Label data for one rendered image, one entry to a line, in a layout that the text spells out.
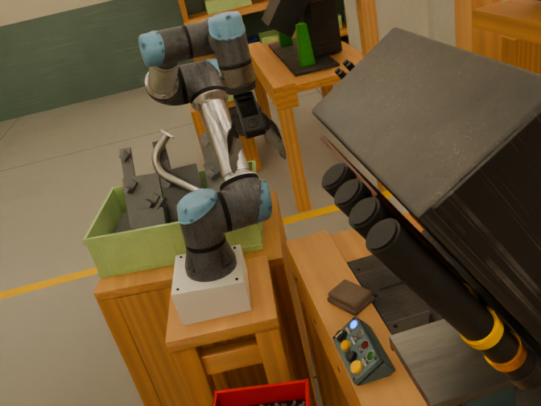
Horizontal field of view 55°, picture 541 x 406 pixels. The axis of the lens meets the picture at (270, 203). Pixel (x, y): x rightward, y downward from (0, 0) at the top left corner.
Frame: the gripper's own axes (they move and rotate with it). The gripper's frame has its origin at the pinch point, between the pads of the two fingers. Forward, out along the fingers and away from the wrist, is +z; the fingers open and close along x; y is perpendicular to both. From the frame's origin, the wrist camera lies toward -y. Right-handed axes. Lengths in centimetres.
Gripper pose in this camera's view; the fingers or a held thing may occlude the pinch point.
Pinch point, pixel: (259, 166)
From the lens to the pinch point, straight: 126.9
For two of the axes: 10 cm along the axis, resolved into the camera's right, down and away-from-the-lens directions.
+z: 2.0, 8.6, 4.7
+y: -2.1, -4.3, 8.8
